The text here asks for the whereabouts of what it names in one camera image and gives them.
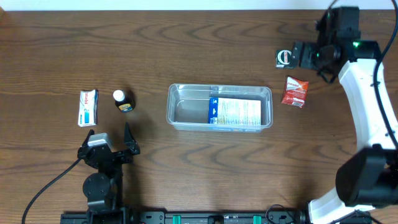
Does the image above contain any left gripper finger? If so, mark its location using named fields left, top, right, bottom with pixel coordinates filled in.
left=82, top=129, right=95, bottom=146
left=124, top=122, right=136, bottom=148

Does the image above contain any green box round logo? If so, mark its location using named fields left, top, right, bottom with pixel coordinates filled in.
left=275, top=50, right=297, bottom=69

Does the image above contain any red medicine sachet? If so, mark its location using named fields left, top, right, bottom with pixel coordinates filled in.
left=281, top=77, right=308, bottom=108

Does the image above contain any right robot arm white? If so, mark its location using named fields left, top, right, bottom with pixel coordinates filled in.
left=291, top=7, right=397, bottom=223

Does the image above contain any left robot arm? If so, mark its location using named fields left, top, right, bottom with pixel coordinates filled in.
left=77, top=123, right=140, bottom=223

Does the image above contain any clear plastic container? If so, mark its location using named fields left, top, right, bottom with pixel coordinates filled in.
left=166, top=83, right=273, bottom=133

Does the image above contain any small dark bottle white cap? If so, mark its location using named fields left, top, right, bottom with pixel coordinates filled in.
left=113, top=90, right=135, bottom=113

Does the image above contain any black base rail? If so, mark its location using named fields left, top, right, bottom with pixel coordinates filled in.
left=60, top=210, right=310, bottom=224

